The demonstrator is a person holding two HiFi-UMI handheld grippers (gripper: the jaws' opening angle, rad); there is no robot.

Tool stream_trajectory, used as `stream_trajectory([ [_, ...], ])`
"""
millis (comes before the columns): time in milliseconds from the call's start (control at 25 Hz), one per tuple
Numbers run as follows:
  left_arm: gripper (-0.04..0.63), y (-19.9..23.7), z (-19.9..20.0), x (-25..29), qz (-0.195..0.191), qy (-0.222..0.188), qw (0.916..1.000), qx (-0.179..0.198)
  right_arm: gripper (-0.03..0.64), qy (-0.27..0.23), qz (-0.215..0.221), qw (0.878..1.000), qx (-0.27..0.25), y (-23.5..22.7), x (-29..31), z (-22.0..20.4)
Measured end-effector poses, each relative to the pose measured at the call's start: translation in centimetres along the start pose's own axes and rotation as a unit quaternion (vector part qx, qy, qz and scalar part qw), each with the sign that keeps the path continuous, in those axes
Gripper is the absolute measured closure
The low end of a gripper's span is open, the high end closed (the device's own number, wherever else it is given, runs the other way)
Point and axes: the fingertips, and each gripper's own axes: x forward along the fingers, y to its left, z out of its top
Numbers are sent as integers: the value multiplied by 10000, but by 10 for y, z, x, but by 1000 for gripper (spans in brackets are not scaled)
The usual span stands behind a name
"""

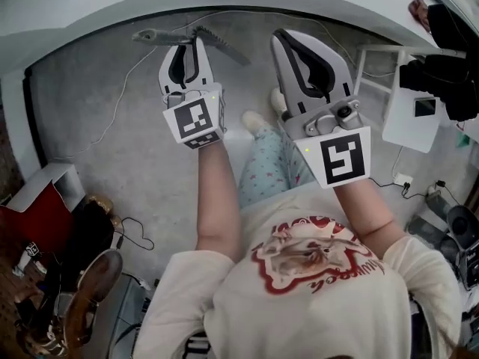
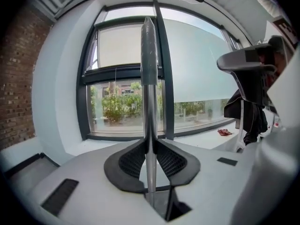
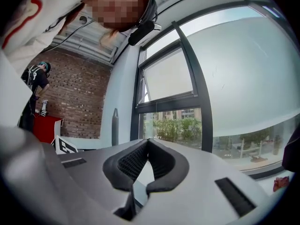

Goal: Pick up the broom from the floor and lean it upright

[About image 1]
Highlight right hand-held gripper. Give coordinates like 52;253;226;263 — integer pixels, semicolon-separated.
269;28;373;191

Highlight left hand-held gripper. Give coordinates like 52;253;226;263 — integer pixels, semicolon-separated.
158;37;228;151

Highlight grey broom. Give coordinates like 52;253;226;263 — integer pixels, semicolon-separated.
131;23;252;67

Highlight person's left forearm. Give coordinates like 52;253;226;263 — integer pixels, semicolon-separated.
194;140;243;266

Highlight person's right forearm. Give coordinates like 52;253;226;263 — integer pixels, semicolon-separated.
334;176;408;262

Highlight cream shoe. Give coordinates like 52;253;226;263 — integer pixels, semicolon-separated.
269;87;290;116
241;110;267;137

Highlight light blue star print trousers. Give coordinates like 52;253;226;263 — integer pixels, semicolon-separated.
237;123;318;209

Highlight black phone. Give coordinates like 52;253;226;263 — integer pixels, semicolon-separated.
413;96;438;118

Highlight white power strip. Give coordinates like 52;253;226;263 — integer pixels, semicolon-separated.
392;171;415;189

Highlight gold shiny object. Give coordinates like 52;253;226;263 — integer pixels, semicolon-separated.
85;194;115;217

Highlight green packet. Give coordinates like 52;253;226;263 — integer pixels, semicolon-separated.
454;130;473;150

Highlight red white open box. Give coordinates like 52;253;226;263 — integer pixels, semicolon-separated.
0;162;86;263

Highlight black oval shell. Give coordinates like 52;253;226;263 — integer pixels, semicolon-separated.
446;203;479;251

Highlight cream printed shirt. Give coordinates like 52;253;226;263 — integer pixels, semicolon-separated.
133;191;467;359

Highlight small black white marker cube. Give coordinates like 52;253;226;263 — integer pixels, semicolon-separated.
24;239;42;259

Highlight white floor cable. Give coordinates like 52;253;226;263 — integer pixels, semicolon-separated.
46;11;213;161

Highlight white rack frame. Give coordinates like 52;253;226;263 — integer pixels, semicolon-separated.
353;45;416;100

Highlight black looped floor cable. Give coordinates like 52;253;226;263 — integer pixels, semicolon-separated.
115;216;156;253

